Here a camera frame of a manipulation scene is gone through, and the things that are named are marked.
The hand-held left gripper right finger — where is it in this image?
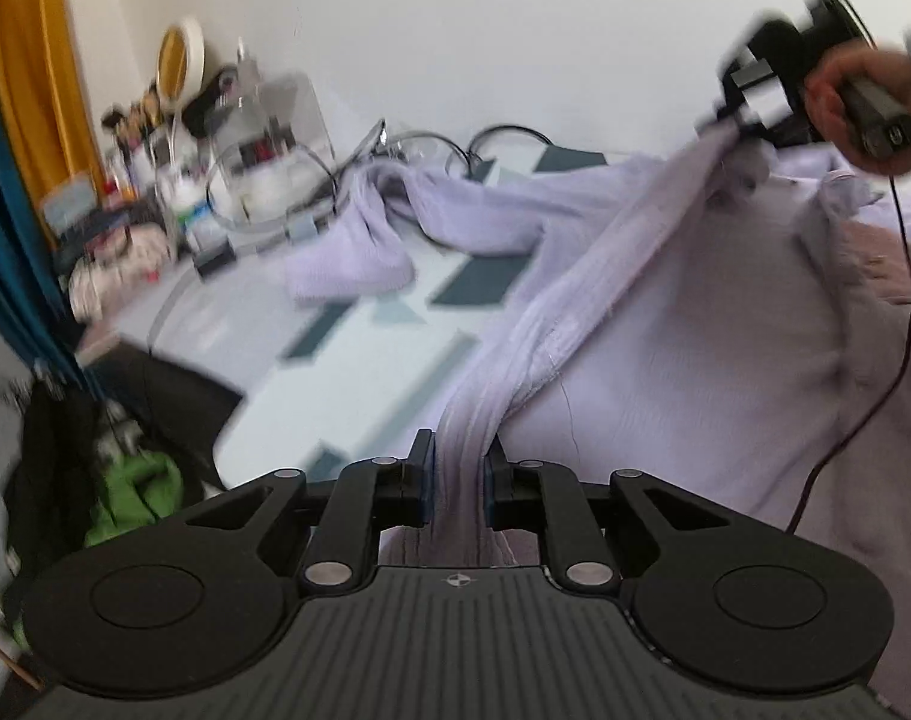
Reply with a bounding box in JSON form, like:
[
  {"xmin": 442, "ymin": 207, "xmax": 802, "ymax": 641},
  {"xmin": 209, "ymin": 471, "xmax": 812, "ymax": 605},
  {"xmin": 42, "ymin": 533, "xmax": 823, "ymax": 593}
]
[{"xmin": 484, "ymin": 439, "xmax": 730, "ymax": 599}]

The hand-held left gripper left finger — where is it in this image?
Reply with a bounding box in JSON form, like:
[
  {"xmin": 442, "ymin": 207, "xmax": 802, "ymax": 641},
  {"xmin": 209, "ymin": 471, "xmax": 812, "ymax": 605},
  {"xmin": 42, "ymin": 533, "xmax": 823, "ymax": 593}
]
[{"xmin": 185, "ymin": 427, "xmax": 436, "ymax": 599}]

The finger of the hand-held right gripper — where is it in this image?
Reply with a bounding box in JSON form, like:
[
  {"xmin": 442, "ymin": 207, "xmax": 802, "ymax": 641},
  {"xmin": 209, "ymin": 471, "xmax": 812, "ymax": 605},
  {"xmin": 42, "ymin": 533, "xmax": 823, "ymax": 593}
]
[{"xmin": 694, "ymin": 106, "xmax": 742, "ymax": 143}]

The lavender ribbed garment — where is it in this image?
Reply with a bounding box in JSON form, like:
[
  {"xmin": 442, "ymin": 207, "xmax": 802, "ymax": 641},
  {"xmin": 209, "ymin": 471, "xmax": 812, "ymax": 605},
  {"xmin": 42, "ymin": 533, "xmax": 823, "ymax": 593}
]
[{"xmin": 284, "ymin": 127, "xmax": 911, "ymax": 720}]

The person's right hand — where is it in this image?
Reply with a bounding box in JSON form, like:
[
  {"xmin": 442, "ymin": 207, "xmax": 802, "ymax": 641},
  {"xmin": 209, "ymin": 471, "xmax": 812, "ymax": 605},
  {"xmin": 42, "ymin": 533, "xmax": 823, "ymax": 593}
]
[{"xmin": 808, "ymin": 45, "xmax": 911, "ymax": 176}]

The black chair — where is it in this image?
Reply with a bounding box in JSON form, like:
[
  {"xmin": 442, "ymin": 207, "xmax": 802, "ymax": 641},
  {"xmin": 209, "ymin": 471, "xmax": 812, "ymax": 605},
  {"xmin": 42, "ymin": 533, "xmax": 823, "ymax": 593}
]
[{"xmin": 80, "ymin": 337, "xmax": 245, "ymax": 500}]

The green cloth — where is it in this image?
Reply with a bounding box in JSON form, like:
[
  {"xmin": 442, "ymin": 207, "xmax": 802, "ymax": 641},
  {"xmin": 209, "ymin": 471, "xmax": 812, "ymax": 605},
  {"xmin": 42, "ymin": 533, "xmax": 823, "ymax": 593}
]
[{"xmin": 84, "ymin": 452, "xmax": 185, "ymax": 550}]

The dark power adapter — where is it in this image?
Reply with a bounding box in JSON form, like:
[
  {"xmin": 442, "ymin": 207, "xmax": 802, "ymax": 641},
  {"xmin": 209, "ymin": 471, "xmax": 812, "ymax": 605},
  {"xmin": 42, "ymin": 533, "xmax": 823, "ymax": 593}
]
[{"xmin": 191, "ymin": 240, "xmax": 235, "ymax": 280}]

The pale patterned pouch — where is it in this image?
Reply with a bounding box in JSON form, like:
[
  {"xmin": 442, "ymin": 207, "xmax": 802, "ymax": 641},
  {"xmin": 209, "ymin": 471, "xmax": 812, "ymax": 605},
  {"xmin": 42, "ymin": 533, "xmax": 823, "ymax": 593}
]
[{"xmin": 64, "ymin": 225, "xmax": 179, "ymax": 323}]

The black jacket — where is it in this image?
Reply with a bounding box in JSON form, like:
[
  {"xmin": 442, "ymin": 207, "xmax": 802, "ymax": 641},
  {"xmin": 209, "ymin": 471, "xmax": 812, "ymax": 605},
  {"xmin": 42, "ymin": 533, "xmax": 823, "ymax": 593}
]
[{"xmin": 5, "ymin": 375, "xmax": 127, "ymax": 601}]

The clear acrylic organizer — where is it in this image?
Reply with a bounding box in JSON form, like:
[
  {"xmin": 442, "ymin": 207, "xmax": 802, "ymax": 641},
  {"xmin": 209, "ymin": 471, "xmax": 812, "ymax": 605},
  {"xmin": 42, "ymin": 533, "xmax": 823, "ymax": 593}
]
[{"xmin": 204, "ymin": 69, "xmax": 337, "ymax": 230}]

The grey storage box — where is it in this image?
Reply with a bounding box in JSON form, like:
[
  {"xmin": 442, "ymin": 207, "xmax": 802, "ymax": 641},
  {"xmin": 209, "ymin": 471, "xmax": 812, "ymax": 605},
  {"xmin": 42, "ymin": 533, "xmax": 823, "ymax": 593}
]
[{"xmin": 39, "ymin": 172, "xmax": 107, "ymax": 241}]

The row of cosmetic bottles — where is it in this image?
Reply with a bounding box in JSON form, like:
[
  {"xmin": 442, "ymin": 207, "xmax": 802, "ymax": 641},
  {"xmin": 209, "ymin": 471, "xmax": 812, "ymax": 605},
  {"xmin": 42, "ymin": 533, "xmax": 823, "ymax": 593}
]
[{"xmin": 99, "ymin": 79, "xmax": 202, "ymax": 200}]

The teal curtain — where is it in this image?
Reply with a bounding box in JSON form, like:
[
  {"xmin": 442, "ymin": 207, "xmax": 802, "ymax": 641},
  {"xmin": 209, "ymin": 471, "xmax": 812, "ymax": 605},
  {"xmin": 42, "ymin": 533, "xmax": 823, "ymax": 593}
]
[{"xmin": 0, "ymin": 37, "xmax": 89, "ymax": 391}]

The round white-rimmed mirror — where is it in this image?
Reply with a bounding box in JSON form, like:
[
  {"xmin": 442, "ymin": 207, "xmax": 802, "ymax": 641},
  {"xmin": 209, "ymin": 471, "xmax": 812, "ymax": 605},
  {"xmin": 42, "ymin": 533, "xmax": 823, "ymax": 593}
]
[{"xmin": 157, "ymin": 17, "xmax": 206, "ymax": 102}]

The yellow curtain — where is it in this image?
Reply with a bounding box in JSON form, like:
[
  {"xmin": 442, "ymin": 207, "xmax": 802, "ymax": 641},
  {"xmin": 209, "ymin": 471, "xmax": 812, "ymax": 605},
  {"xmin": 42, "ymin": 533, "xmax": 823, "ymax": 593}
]
[{"xmin": 0, "ymin": 0, "xmax": 104, "ymax": 241}]

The black cable loop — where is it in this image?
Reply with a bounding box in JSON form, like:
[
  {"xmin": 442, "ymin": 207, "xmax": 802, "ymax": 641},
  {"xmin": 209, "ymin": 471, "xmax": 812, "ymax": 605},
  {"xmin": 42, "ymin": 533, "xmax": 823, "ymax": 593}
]
[
  {"xmin": 466, "ymin": 122, "xmax": 560, "ymax": 167},
  {"xmin": 328, "ymin": 127, "xmax": 475, "ymax": 196}
]

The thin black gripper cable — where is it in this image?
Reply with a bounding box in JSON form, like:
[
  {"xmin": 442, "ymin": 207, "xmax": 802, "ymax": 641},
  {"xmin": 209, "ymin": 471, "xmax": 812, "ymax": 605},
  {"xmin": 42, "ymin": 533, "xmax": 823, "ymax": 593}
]
[{"xmin": 787, "ymin": 165, "xmax": 911, "ymax": 535}]

